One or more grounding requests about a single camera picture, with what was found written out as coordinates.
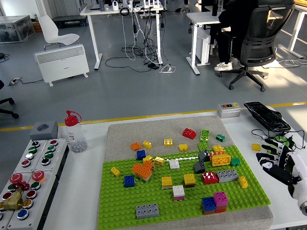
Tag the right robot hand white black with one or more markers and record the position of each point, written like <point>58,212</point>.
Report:
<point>297,172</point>

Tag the green studded baseplate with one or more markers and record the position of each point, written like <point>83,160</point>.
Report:
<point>120,203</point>

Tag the yellow narrow brick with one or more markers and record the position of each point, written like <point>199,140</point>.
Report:
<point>115,171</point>
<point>243,182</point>

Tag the dark green small brick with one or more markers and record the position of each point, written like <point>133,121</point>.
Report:
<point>220,137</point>
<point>235,162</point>

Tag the black wrapped keyboard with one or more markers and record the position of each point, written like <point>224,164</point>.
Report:
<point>266,117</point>

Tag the grey two-by-four brick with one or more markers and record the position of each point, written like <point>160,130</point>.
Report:
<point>147,211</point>
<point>227,176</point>

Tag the yellow two-by-four brick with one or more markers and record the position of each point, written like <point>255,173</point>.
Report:
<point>221,161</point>

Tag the orange long brick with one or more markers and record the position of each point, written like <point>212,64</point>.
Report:
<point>217,153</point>

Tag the red sloped brick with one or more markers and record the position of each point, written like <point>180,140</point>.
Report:
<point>209,178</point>
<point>189,133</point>

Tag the dark grey sloped brick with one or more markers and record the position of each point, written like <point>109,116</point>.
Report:
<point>199,167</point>
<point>204,156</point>

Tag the lime green long brick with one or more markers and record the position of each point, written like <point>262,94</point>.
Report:
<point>204,136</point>
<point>202,145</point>

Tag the white two-by-two brick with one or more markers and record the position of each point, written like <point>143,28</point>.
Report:
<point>174,164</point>

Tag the yellow on white brick stack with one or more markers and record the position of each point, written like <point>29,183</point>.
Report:
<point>167,182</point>

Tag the white standing desk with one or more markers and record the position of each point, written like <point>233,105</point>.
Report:
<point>296,31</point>
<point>201,18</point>
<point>94,36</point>

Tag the black mesh office chair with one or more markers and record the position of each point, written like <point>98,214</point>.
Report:
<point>259,36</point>

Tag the seated person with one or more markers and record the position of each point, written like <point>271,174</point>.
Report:
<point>227,48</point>

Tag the grey-brown mat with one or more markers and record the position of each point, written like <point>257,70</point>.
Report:
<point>156,131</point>

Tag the white computer tower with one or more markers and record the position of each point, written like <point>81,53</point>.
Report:
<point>204,48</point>

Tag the orange layered brick stack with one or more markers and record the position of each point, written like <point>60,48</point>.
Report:
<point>141,170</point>

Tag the blue two-by-two brick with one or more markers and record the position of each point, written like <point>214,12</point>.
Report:
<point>141,155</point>
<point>129,181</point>

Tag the orange two-by-two brick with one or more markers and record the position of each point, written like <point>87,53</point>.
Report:
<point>136,146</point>

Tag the black power adapter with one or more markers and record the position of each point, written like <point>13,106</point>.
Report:
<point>153,66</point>

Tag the clear bottle red cap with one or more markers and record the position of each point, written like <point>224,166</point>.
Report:
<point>74,139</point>

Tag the grey four-button control box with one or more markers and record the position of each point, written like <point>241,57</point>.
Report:
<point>32,150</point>
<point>60,153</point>

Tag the grey block round hole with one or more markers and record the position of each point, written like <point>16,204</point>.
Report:
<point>51,131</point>

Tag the white panel heater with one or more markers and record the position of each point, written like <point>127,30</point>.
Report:
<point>62,64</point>

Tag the grey emergency-stop button box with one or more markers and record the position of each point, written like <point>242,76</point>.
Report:
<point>16,178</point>
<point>36,215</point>

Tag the white plastic chair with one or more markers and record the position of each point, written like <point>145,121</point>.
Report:
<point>64,38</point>

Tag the black wheeled dolly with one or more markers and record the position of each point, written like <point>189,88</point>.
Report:
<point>69,18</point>

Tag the brass valve red handwheel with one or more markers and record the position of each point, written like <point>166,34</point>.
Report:
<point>13,201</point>

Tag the black swivel chair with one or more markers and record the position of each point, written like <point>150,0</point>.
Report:
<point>9,100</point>

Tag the grey floor socket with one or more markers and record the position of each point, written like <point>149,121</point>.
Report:
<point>14,81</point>

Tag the clear storage crate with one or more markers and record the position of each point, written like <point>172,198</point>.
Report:
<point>14,28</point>

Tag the black stand base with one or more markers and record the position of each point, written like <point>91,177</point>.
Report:
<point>1,55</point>

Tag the grey switch box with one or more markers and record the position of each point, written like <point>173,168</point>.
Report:
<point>229,112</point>

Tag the white desk camera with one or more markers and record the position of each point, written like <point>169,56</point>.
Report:
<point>115,6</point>

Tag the grey desk post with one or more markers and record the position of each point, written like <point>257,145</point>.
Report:
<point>102,5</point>

